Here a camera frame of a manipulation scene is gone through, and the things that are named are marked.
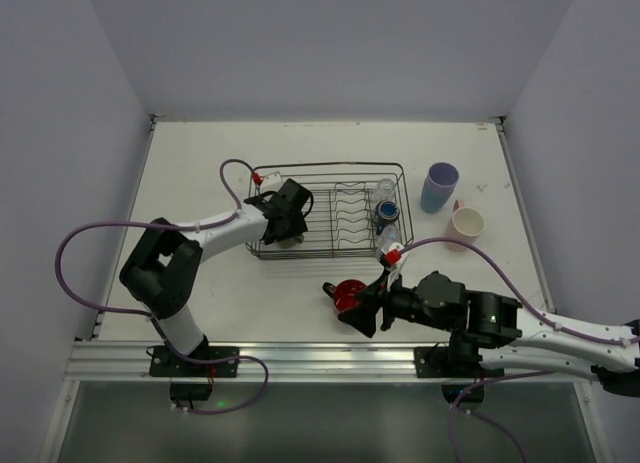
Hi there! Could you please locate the red ceramic mug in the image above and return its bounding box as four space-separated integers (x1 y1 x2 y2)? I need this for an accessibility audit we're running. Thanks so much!
322 279 366 318

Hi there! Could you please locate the small beige mug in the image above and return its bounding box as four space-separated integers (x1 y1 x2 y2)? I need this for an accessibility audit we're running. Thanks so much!
278 235 304 249

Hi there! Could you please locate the pink faceted mug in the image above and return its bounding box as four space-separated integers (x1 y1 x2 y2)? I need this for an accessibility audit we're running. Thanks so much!
445 199 486 244

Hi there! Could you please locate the lilac plastic tumbler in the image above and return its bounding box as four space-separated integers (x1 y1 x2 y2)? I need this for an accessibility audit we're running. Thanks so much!
420 162 459 214

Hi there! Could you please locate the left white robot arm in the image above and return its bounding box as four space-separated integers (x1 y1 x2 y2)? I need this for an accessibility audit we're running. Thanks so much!
119 179 314 360

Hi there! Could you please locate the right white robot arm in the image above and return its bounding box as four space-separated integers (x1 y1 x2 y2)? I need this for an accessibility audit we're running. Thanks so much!
323 271 639 397

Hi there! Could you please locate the dark blue mug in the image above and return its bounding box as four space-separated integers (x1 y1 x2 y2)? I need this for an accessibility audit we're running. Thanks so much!
372 200 400 235

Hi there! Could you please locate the clear glass far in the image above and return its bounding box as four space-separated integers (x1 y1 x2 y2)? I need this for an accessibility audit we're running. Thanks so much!
373 178 396 202

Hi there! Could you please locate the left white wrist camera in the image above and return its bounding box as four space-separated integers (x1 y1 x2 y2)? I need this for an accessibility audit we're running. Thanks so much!
258 171 284 193

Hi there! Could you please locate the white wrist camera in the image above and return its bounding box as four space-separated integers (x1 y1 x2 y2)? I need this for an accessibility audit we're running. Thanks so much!
258 171 284 193
376 243 408 289

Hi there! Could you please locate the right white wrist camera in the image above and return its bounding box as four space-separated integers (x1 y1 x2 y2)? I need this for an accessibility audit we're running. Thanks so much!
376 243 408 289

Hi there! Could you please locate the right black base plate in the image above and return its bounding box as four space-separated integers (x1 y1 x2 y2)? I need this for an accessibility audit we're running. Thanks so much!
413 335 481 378

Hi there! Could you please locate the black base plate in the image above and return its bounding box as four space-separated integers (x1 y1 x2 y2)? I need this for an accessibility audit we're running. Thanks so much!
413 335 481 378
148 345 239 378

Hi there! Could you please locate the grey wire dish rack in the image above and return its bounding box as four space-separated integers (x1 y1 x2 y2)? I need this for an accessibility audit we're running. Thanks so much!
247 162 414 260

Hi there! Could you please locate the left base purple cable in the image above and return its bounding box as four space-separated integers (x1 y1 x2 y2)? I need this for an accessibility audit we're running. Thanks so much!
169 360 266 416

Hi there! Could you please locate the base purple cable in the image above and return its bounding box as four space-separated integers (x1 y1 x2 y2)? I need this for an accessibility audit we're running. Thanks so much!
169 360 266 416
447 370 551 463

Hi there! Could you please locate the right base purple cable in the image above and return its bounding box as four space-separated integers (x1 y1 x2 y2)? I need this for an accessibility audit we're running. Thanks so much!
447 370 551 463

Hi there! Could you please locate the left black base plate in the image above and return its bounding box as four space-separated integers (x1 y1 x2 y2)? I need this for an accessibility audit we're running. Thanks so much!
148 345 239 378

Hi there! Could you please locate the aluminium mounting rail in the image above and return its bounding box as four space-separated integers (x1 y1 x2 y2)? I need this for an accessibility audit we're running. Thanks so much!
63 340 591 383

